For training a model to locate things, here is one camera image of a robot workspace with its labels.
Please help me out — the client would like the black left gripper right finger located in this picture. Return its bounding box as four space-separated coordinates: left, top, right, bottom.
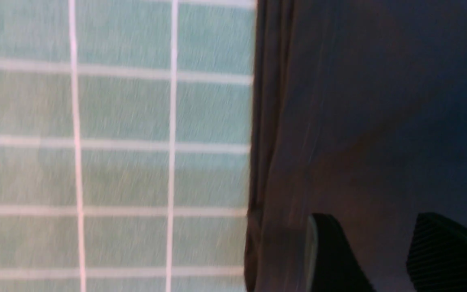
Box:
406 212 467 292

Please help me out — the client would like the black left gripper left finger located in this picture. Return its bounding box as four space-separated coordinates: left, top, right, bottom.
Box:
304 214 375 292

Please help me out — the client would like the dark gray long-sleeve shirt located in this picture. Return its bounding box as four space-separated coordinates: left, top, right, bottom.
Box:
244 0 467 292

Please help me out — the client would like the green checkered tablecloth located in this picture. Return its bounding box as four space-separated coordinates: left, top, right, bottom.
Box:
0 0 256 292

